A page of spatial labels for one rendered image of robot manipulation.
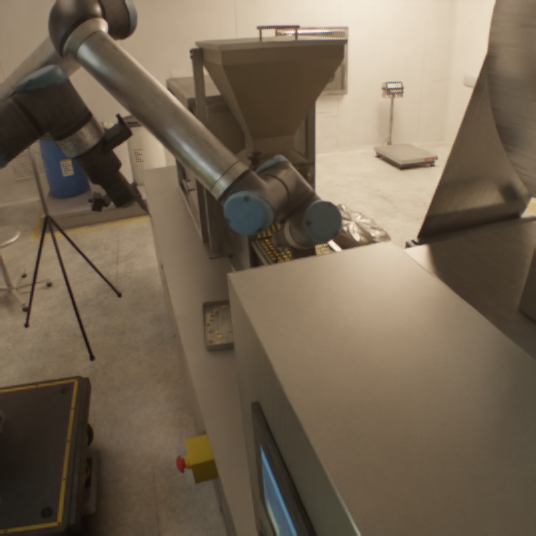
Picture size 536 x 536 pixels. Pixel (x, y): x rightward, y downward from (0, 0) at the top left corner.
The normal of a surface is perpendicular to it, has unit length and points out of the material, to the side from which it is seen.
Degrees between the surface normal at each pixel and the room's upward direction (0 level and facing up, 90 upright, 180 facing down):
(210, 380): 0
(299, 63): 118
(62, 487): 0
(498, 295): 0
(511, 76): 90
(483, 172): 109
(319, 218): 62
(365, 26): 90
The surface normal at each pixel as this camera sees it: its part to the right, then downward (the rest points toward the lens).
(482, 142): 0.32, 0.71
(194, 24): 0.32, 0.45
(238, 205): -0.31, 0.52
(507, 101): -0.95, 0.18
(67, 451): -0.04, -0.87
